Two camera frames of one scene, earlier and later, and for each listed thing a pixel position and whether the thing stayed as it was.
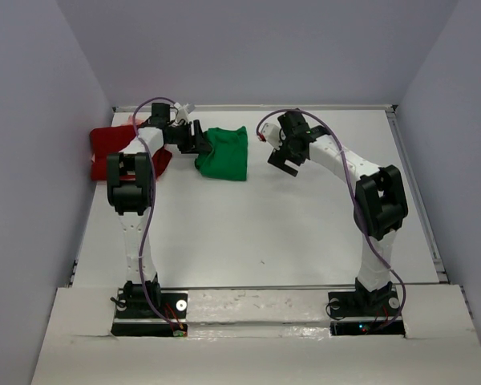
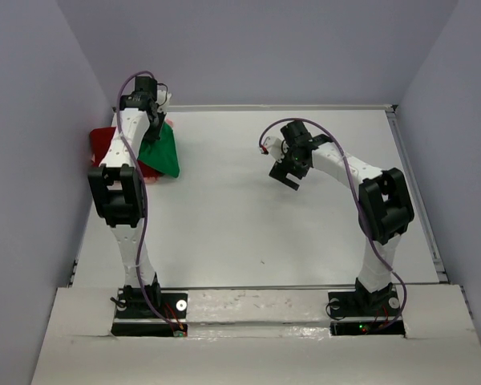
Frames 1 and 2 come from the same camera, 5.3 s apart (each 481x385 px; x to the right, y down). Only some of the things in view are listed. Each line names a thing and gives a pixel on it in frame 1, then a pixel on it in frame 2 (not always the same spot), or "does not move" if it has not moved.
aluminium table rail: (230, 107) does not move
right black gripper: (279, 157) to (279, 172)
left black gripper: (195, 143) to (155, 134)
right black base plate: (357, 313) does not move
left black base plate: (168, 319) does not move
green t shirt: (228, 156) to (161, 154)
